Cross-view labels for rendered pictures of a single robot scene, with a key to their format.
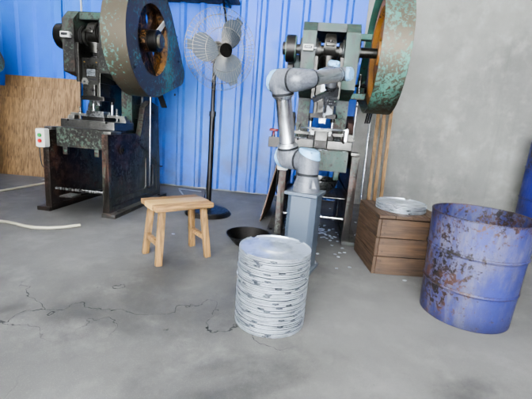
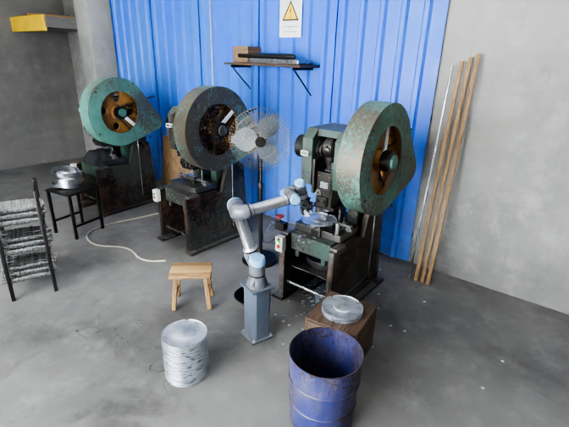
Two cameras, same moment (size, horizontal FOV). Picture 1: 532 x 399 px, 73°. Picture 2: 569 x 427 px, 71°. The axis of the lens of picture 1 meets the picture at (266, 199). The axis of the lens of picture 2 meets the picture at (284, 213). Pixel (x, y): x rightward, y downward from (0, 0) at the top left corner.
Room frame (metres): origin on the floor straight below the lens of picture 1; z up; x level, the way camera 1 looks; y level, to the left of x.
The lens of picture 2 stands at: (-0.08, -1.70, 2.00)
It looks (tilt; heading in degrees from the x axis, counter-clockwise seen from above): 21 degrees down; 32
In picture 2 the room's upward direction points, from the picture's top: 2 degrees clockwise
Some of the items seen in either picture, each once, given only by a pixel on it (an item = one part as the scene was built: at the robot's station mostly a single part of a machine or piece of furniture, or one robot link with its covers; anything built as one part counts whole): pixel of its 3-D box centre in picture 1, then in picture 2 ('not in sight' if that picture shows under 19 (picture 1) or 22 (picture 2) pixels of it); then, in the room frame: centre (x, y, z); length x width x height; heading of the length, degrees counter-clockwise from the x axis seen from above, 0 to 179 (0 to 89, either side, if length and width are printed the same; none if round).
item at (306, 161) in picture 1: (308, 160); (256, 263); (1.95, -0.21, 0.62); 0.13 x 0.12 x 0.14; 49
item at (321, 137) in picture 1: (321, 138); (315, 228); (2.56, -0.35, 0.72); 0.25 x 0.14 x 0.14; 174
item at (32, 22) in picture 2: not in sight; (56, 24); (4.03, 5.51, 2.44); 1.25 x 0.92 x 0.27; 84
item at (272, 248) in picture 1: (275, 247); (184, 333); (1.37, -0.05, 0.32); 0.29 x 0.29 x 0.01
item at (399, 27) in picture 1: (374, 56); (377, 155); (2.81, -0.71, 1.33); 1.03 x 0.28 x 0.82; 174
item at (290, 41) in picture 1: (294, 51); (307, 147); (2.78, -0.12, 1.31); 0.22 x 0.12 x 0.22; 174
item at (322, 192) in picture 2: (324, 93); (326, 187); (2.70, -0.36, 1.04); 0.17 x 0.15 x 0.30; 174
